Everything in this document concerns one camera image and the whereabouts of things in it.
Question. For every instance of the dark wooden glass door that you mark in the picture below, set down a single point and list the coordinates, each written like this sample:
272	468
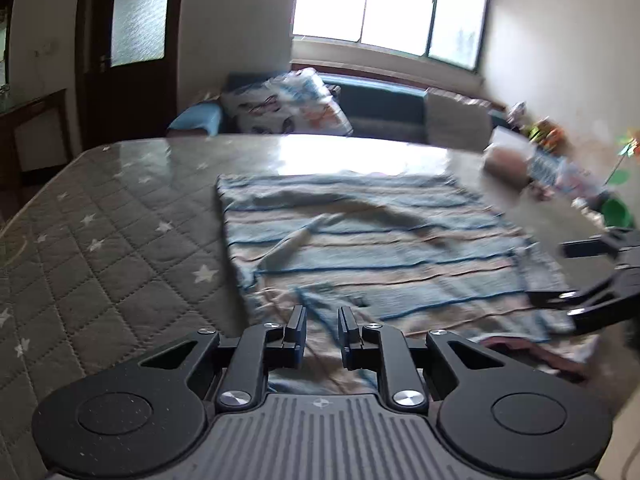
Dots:
95	105

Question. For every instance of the blue sofa cushion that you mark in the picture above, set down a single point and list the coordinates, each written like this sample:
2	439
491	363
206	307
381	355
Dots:
197	120

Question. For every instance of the butterfly print pillow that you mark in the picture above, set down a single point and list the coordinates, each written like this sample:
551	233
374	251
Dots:
295	105

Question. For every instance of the black white cow plush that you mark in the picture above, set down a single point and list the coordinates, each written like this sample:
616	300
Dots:
516	112

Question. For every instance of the clear plastic container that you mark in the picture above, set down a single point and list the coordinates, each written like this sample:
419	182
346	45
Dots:
565	175

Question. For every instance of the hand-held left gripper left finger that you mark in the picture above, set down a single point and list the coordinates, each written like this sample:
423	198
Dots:
299	335

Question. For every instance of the orange fox plush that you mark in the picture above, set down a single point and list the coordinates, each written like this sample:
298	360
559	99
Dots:
557	137

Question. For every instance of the colourful pinwheel toy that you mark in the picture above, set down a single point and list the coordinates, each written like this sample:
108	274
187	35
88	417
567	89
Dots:
625	152

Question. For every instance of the beige pillow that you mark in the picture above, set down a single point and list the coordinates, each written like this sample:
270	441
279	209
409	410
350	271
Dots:
457	120

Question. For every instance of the blue sofa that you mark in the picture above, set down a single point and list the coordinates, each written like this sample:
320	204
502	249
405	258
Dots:
380	105

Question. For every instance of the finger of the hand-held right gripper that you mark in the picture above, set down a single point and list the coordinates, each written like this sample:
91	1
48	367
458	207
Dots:
595	300
595	246

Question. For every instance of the blue beige striped garment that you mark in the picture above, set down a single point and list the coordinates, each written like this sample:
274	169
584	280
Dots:
400	260

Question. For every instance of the dark wooden cabinet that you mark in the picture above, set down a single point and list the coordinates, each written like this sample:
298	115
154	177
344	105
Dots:
35	130

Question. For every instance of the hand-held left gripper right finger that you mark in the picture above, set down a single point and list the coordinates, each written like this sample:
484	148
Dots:
345	337

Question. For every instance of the grey quilted star table cover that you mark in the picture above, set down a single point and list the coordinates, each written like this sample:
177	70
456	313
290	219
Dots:
125	240

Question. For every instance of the window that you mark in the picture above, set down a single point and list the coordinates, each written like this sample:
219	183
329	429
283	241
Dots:
380	5

